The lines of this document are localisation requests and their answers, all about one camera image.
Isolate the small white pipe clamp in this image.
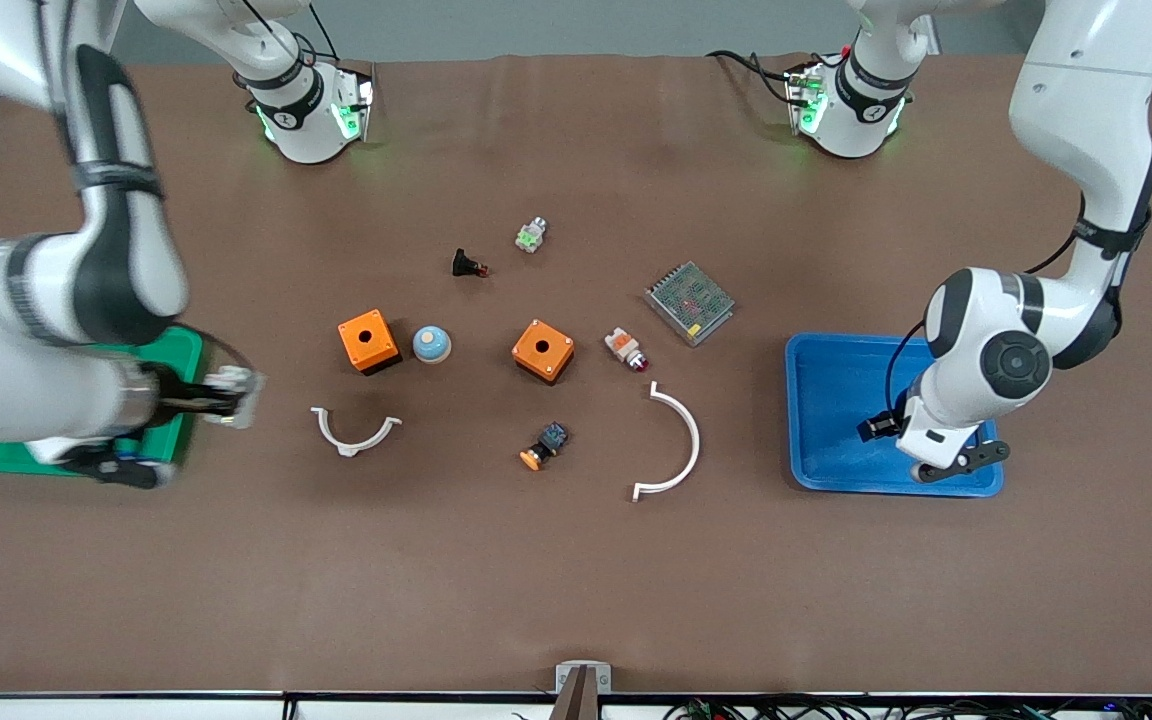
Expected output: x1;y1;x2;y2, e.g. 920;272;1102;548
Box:
310;405;403;459

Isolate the orange push-button enclosure box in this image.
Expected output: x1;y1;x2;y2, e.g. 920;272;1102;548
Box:
337;308;402;376
511;318;577;386

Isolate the metal mesh power supply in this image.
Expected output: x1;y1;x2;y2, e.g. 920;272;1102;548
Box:
643;261;737;348

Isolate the red indicator lamp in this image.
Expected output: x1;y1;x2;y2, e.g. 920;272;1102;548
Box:
604;326;651;374

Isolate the orange push button switch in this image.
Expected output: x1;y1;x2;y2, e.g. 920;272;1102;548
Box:
519;421;570;472

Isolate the large white arc clamp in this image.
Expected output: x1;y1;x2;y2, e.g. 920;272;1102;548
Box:
632;380;702;503

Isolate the black base cable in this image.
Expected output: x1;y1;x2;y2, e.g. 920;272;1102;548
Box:
236;0;345;67
706;48;852;107

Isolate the green plastic tray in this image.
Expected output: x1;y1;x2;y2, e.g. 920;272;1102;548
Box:
0;325;205;481

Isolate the blue plastic tray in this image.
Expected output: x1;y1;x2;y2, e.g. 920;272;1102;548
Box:
784;332;1005;498

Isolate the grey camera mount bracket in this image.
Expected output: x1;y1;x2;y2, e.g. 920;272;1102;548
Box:
555;661;613;720

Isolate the black right base cable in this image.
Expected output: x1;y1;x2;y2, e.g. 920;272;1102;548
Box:
236;0;345;67

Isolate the black left base cable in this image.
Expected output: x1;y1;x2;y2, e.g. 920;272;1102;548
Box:
706;48;852;107

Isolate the blue dome buzzer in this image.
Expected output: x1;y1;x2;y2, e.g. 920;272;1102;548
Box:
411;325;453;365

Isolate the black cable bundle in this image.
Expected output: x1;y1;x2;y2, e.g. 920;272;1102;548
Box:
664;694;1152;720

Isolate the white red circuit breaker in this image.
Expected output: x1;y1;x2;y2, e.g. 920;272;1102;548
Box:
201;365;267;431

